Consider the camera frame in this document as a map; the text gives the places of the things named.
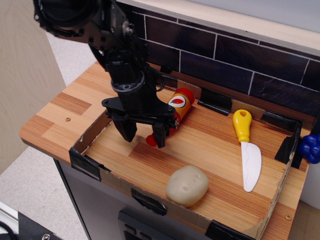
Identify dark tile backsplash shelf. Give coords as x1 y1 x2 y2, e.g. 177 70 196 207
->
120 3 320 116

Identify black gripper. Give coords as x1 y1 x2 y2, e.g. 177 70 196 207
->
102 74 178 148

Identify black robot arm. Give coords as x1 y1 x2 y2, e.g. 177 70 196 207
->
33 0 178 148

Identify black equipment with cable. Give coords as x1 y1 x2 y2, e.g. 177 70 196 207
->
0 211 62 240

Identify blue toy grapes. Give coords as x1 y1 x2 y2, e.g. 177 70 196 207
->
298 134 320 164

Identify light wooden panel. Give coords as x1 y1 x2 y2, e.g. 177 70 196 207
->
0 0 66 172

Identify red hot sauce bottle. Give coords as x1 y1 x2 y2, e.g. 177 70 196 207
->
145 87 195 148

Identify taped cardboard fence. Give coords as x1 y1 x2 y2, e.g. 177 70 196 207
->
69 86 301 240

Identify yellow handled toy knife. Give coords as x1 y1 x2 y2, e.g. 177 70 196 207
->
232 109 262 193

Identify grey cabinet under table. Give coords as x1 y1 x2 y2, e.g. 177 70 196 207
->
55 161 206 240

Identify beige toy potato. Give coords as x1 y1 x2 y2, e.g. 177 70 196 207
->
165 165 209 208

